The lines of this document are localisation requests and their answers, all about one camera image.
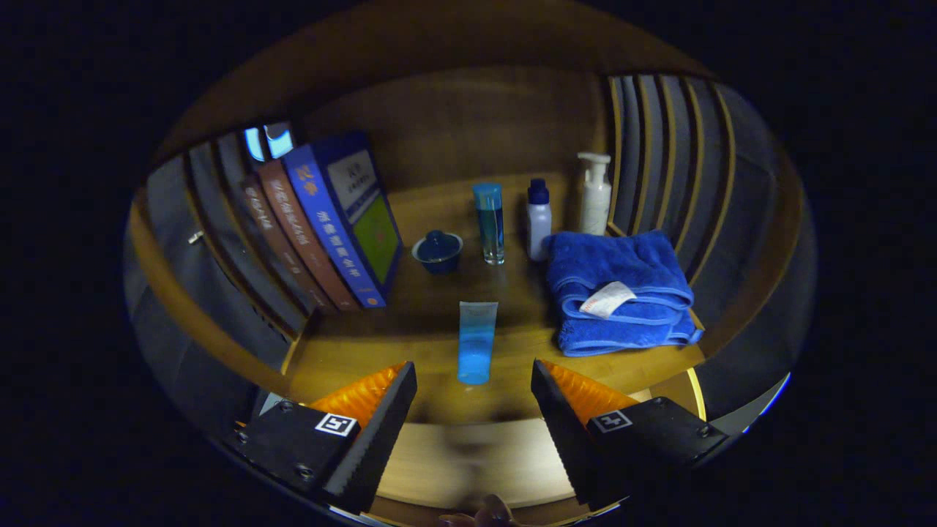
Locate wooden drawer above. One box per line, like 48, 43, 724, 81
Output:
256, 370, 711, 524

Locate blue lidded teacup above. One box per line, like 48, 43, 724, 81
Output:
411, 230, 464, 275

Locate small white bottle blue cap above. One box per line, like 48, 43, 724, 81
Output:
526, 179, 552, 262

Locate white pump bottle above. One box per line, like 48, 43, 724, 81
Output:
577, 152, 612, 236

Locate blue glass bottle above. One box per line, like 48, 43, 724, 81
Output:
472, 182, 506, 266

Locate dark brown book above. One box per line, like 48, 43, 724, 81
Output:
242, 172, 337, 314

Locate wooden countertop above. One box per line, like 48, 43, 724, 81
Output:
282, 176, 707, 425

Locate wooden cabinet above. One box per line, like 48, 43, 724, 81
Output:
124, 0, 817, 440

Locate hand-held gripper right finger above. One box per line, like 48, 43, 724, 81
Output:
531, 359, 731, 513

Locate folded blue towel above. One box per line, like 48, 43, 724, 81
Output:
545, 230, 703, 358

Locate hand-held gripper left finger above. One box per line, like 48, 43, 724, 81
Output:
223, 361, 418, 515

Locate blue book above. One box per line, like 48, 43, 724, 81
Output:
282, 130, 405, 309

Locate reddish brown book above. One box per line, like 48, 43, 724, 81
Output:
256, 160, 361, 312

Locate blue cosmetic tube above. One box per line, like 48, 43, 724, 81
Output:
457, 300, 499, 386

